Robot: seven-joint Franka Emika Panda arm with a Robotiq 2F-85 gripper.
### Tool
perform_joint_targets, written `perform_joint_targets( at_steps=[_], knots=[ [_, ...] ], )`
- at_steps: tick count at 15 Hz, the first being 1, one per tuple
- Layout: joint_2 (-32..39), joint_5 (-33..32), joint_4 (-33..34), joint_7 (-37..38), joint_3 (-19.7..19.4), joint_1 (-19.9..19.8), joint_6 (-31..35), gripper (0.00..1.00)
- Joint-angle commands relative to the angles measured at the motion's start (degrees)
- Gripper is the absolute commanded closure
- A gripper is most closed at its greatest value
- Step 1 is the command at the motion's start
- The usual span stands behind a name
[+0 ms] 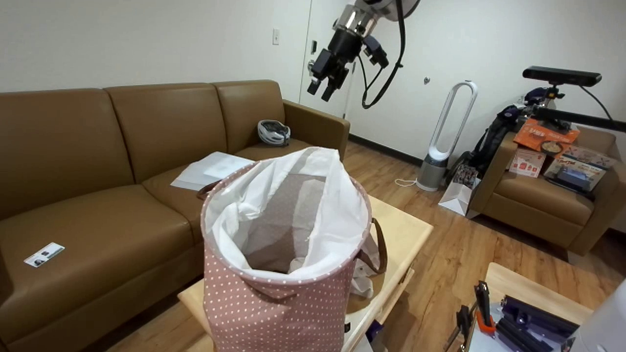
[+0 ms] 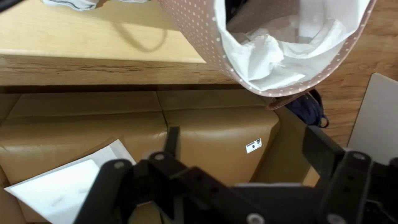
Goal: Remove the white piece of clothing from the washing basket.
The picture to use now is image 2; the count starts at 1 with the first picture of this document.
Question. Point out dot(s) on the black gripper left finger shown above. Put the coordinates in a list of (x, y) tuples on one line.
[(137, 187)]

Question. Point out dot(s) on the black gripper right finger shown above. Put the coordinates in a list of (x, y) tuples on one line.
[(356, 191)]

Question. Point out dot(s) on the white piece of clothing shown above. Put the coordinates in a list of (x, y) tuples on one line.
[(70, 4)]

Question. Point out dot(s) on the pink polka dot laundry basket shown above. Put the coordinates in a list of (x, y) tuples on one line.
[(194, 33)]

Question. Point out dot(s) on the white flat panel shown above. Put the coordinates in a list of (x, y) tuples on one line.
[(377, 120)]

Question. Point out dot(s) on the white paper sheet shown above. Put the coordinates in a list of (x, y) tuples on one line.
[(57, 191)]

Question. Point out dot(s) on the brown leather sofa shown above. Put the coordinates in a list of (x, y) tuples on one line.
[(206, 137)]

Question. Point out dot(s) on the dark blue bag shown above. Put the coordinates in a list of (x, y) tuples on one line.
[(308, 109)]

